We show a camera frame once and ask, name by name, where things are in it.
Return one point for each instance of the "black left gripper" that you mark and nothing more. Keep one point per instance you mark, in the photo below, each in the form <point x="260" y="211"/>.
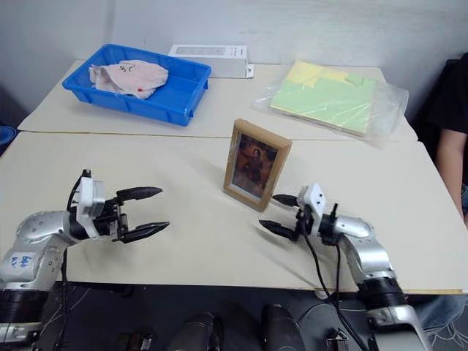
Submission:
<point x="114" y="219"/>

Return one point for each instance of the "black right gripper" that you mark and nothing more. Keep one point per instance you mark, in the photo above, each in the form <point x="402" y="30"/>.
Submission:
<point x="305" y="225"/>

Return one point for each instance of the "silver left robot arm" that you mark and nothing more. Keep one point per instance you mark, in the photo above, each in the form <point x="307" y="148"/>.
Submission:
<point x="40" y="234"/>

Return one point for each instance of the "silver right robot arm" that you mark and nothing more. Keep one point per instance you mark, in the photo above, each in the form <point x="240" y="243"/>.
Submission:
<point x="365" y="248"/>

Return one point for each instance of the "dark rounded shape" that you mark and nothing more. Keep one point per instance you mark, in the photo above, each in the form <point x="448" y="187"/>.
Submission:
<point x="197" y="332"/>
<point x="281" y="329"/>

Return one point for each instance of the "blue plastic bin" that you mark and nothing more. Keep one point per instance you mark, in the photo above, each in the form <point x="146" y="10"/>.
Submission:
<point x="175" y="95"/>

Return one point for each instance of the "green paper stack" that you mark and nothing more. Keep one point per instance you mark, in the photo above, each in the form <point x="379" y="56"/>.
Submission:
<point x="325" y="100"/>

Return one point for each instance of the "pink cloth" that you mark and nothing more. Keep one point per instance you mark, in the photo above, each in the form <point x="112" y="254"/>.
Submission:
<point x="128" y="77"/>

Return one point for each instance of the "yellow paper sheets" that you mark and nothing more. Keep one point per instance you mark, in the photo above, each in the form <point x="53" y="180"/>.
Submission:
<point x="307" y="71"/>

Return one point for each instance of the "clear plastic bag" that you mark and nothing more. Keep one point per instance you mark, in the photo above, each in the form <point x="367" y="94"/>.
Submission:
<point x="387" y="109"/>

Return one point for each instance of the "blue round object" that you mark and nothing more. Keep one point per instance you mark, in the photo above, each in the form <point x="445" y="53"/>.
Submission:
<point x="5" y="137"/>

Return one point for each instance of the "white cardboard box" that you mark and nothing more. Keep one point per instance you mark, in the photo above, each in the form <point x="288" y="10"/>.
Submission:
<point x="219" y="60"/>

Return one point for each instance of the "person in black shirt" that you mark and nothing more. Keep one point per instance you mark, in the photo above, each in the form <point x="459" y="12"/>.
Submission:
<point x="451" y="98"/>

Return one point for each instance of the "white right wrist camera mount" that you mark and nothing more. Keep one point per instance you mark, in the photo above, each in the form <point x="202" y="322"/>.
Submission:
<point x="312" y="199"/>

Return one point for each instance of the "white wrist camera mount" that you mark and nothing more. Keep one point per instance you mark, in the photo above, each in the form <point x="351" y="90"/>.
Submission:
<point x="312" y="199"/>
<point x="87" y="199"/>

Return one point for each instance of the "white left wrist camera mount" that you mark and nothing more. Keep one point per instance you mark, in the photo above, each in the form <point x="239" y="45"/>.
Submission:
<point x="87" y="199"/>

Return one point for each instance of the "wooden picture frame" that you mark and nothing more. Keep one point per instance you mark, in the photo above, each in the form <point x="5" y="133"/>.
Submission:
<point x="254" y="164"/>

